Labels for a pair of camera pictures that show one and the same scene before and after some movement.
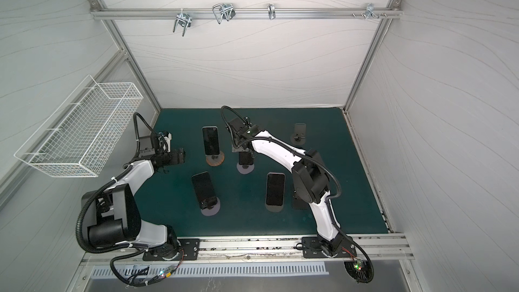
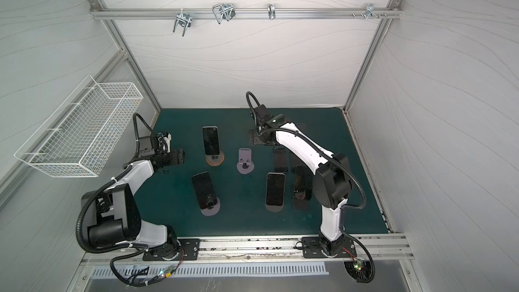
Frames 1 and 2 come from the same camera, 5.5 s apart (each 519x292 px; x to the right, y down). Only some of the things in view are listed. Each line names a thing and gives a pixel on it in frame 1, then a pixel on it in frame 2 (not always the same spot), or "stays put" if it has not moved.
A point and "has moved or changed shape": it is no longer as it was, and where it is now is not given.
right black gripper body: x=243 y=148 to x=259 y=138
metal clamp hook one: x=184 y=19 stays put
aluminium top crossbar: x=280 y=13 stays put
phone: x=245 y=158 has moved or changed shape
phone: x=211 y=140 stays put
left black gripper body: x=171 y=157 stays put
